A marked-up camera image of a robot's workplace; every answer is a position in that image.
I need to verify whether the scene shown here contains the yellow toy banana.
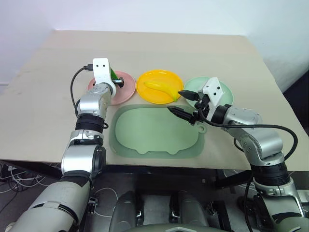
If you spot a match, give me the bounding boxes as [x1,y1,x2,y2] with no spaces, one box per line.
[144,81,180,102]

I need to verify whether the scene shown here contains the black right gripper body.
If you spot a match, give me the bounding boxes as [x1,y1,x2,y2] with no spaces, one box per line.
[192,92,211,125]

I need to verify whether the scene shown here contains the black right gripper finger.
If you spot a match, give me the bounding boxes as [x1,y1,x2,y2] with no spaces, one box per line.
[167,106,197,125]
[178,89,201,102]

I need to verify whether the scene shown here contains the white floor cables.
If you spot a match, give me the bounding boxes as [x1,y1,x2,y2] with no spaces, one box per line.
[0,163,50,194]

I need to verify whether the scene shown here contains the dark rounded shape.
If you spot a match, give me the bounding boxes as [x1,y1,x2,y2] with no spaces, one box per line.
[109,190,143,232]
[177,190,210,232]

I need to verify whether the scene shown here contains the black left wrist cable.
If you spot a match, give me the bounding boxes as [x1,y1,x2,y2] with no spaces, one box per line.
[70,63,94,117]

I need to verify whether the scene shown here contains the yellow plate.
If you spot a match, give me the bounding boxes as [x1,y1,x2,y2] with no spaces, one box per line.
[136,69,183,104]

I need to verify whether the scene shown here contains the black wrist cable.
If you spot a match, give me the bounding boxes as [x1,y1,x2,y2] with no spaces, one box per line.
[199,110,298,215]
[70,63,94,117]

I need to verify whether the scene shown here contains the translucent green rectangular mat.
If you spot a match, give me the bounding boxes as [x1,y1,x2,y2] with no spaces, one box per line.
[109,104,206,159]

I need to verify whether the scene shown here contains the light green plate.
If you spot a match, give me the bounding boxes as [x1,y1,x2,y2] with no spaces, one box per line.
[183,76,235,110]

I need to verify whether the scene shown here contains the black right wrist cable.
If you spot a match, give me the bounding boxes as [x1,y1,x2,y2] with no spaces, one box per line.
[199,110,298,215]

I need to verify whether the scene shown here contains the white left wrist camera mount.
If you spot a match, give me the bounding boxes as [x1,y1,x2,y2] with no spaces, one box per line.
[93,57,117,89]

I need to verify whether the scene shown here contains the light green animal-shaped board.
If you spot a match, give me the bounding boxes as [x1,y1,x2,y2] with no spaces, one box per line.
[115,107,208,156]

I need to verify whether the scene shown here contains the black table frame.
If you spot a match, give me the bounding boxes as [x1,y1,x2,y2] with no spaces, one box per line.
[0,159,256,189]

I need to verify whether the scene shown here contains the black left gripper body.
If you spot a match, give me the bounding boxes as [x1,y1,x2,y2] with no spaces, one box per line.
[112,76,126,89]

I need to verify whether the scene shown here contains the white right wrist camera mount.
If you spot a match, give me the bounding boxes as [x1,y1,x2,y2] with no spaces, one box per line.
[197,77,225,119]

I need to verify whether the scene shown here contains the grey robot torso edge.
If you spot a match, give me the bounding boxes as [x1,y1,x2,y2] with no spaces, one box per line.
[135,223,213,232]

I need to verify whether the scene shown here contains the pink plate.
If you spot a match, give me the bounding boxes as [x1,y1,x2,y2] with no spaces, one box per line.
[87,70,136,106]

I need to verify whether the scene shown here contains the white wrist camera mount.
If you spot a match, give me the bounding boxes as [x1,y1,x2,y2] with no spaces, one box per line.
[197,77,225,119]
[93,57,117,89]

